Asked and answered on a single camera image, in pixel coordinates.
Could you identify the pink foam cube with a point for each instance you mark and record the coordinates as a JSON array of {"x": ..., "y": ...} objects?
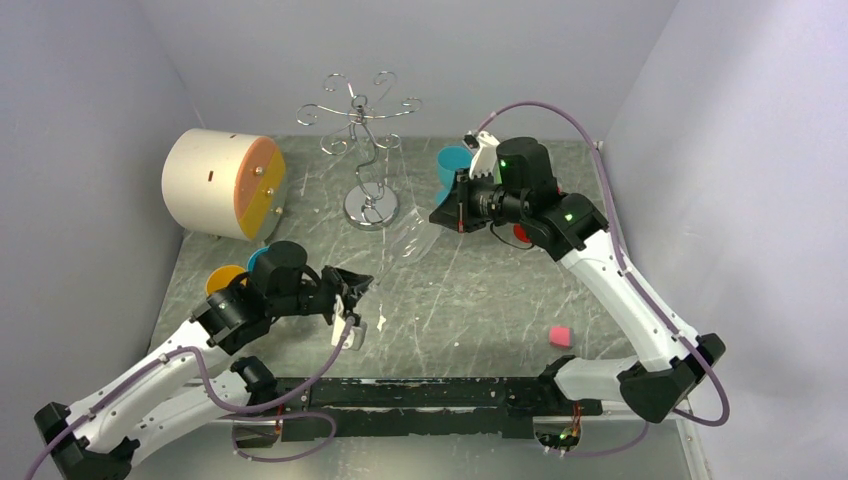
[{"x": 560, "y": 337}]

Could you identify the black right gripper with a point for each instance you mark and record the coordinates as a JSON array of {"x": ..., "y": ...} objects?
[{"x": 455, "y": 212}]

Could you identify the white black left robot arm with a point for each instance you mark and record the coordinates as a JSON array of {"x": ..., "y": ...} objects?
[{"x": 198, "y": 374}]

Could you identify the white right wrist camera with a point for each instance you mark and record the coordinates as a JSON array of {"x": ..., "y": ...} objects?
[{"x": 484, "y": 163}]

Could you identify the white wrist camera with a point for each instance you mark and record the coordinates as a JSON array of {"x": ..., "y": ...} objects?
[
  {"x": 344, "y": 335},
  {"x": 484, "y": 163}
]

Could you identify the blue plastic wine glass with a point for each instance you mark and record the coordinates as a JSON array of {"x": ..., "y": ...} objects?
[{"x": 252, "y": 261}]

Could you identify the orange plastic wine glass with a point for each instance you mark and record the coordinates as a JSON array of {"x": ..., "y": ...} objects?
[{"x": 225, "y": 276}]

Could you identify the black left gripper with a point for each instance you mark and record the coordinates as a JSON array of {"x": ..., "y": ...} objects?
[{"x": 353, "y": 283}]

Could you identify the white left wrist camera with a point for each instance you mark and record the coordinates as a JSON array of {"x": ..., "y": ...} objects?
[{"x": 344, "y": 335}]

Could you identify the round cream drawer box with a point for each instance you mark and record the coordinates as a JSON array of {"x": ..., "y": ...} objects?
[{"x": 225, "y": 184}]

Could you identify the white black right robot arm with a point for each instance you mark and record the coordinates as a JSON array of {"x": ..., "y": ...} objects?
[{"x": 512, "y": 182}]

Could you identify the light blue plastic goblet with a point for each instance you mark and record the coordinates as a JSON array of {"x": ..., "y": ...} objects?
[{"x": 449, "y": 160}]

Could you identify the clear wine glass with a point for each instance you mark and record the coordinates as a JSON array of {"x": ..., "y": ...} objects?
[{"x": 411, "y": 240}]

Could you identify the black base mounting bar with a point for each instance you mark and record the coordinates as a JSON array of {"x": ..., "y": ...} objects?
[{"x": 360, "y": 407}]

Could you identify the red plastic wine glass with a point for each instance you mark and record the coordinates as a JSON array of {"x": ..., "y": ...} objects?
[{"x": 520, "y": 234}]

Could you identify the chrome wire wine glass rack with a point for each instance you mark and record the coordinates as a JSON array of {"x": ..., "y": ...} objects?
[{"x": 370, "y": 204}]

